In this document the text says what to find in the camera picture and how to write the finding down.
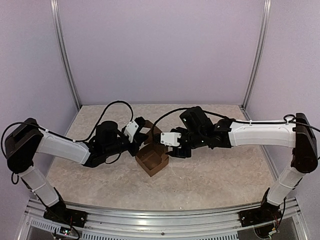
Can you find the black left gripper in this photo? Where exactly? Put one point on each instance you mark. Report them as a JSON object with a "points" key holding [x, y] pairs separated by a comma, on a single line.
{"points": [[140, 138]]}

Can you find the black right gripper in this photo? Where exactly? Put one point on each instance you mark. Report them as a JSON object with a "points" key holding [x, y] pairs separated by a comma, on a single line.
{"points": [[178, 153]]}

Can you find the brown cardboard paper box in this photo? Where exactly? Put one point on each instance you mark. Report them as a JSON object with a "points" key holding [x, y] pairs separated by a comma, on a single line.
{"points": [[152, 157]]}

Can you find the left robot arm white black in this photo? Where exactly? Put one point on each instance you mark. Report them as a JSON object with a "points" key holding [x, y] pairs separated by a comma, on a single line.
{"points": [[20, 147]]}

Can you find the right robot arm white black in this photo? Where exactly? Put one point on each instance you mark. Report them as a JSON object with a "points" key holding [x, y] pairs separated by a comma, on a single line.
{"points": [[293, 132]]}

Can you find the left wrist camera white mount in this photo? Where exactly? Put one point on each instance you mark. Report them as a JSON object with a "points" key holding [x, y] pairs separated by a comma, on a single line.
{"points": [[133, 127]]}

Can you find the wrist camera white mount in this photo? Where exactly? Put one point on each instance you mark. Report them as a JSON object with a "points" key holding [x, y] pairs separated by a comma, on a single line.
{"points": [[175, 138], [133, 127]]}

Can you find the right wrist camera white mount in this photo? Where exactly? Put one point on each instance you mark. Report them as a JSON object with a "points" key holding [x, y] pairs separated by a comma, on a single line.
{"points": [[175, 138]]}

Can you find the front aluminium rail frame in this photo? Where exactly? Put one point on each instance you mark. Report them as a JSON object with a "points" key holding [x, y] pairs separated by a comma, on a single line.
{"points": [[105, 223]]}

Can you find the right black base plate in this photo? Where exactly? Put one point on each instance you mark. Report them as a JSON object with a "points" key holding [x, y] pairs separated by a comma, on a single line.
{"points": [[259, 215]]}

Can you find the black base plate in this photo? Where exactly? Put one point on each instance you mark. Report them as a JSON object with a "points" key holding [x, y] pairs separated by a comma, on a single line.
{"points": [[61, 214], [259, 215]]}

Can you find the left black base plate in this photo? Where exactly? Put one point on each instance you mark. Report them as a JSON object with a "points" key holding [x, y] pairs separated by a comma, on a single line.
{"points": [[61, 214]]}

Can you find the left aluminium frame post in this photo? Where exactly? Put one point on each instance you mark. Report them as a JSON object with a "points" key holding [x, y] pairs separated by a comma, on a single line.
{"points": [[54, 4]]}

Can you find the aluminium frame post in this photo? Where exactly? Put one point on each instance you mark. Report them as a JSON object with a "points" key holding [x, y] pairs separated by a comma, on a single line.
{"points": [[258, 54], [54, 4]]}

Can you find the right aluminium frame post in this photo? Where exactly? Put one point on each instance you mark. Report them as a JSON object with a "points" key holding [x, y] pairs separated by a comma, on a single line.
{"points": [[258, 54]]}

